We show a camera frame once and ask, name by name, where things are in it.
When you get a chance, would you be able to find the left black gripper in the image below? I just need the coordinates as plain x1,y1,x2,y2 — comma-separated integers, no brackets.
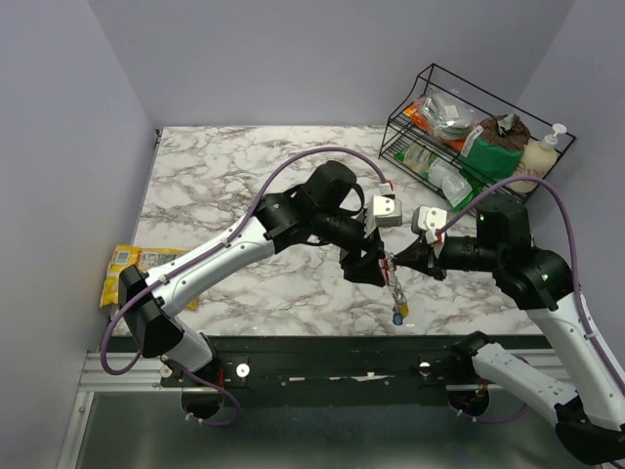
313,209,387,289

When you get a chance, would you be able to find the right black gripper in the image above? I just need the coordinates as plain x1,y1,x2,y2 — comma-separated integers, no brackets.
393,234,502,280

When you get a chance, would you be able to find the keyring with keys red tag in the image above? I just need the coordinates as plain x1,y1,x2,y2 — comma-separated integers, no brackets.
382,252,409,325

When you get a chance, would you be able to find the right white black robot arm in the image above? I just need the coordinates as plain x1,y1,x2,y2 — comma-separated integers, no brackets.
394,193,624,465

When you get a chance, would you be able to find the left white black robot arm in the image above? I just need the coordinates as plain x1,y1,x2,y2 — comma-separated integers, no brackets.
118,160,386,386

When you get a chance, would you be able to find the clear plastic packet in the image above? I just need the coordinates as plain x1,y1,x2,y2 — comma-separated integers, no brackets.
428,157,473,209

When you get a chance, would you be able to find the green white snack packet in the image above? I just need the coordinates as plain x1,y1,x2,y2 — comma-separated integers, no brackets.
394,143,438,179

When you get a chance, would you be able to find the green brown snack bag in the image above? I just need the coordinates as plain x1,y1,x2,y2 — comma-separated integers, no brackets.
459,113,530,184

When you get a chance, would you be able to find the orange snack bag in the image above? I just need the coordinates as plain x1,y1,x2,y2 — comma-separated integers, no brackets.
401,98,466,152

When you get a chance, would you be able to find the silver foil bag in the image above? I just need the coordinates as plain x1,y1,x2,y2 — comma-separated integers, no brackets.
418,92,477,141

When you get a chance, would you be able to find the white pump soap bottle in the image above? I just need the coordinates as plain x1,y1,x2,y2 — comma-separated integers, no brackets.
514,123,566,179

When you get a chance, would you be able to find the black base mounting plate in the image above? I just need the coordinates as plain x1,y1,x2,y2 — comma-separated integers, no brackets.
87,333,488,415

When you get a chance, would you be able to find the yellow snack bag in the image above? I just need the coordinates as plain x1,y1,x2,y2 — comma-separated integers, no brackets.
100,243,201,313

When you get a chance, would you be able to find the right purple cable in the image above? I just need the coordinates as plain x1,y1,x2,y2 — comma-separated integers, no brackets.
432,175,625,392

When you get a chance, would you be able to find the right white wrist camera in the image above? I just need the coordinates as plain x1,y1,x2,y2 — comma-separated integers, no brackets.
411,205,447,244

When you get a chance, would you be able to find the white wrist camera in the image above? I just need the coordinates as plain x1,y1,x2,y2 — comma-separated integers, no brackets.
363,194,402,236
411,205,447,244

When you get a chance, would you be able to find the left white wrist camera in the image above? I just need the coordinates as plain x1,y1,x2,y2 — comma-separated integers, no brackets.
363,194,402,236

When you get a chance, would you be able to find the black wire rack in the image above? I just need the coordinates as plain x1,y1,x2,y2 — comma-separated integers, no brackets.
379,64,576,211

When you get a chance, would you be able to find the aluminium frame rail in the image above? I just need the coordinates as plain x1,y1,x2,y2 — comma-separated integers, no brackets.
56,354,165,469

